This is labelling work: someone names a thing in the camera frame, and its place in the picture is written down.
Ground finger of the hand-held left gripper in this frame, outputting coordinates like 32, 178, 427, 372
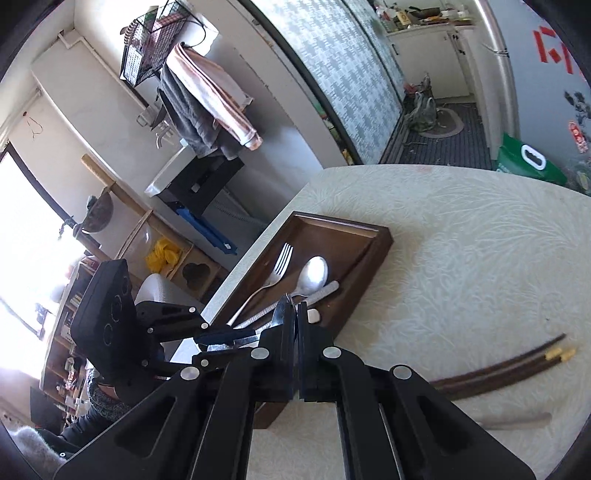
135, 301, 237, 348
154, 342, 262, 378

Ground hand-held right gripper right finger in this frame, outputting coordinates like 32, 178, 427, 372
298, 304, 537, 480

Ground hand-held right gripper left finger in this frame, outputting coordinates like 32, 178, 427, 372
53, 302, 297, 480

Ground metal knife textured handle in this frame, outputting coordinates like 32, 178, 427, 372
233, 281, 341, 330

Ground metal fork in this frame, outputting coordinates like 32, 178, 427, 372
228, 243, 294, 327

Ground brown wooden tray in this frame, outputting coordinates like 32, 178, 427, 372
210, 211, 394, 430

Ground person's left forearm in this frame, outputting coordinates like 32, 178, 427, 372
60, 369, 134, 457

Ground bookshelf with books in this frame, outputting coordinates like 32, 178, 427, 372
39, 261, 100, 398

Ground wooden ladder shelf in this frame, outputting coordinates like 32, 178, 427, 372
81, 154, 229, 296

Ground yellow plastic bag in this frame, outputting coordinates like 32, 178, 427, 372
147, 237, 183, 273

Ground bright window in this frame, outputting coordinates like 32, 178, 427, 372
0, 143, 88, 370

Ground woven hanging basket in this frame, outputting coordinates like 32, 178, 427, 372
76, 194, 114, 232

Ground white sink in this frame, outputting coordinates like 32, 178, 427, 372
144, 143, 197, 197

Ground metal faucet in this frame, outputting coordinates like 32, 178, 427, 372
136, 104, 175, 149

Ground grey towel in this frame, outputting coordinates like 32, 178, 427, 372
157, 65, 241, 160

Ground pink striped towel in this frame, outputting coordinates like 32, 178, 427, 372
166, 44, 263, 151

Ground patterned sliding door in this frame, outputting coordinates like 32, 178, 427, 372
249, 0, 407, 164

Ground green white bag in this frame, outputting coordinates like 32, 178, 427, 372
496, 133, 570, 186

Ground white kitchen cabinet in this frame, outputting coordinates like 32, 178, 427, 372
385, 21, 476, 100

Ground silver fridge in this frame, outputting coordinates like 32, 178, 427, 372
475, 0, 591, 195

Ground black wire wall shelf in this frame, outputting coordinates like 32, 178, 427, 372
120, 0, 195, 88

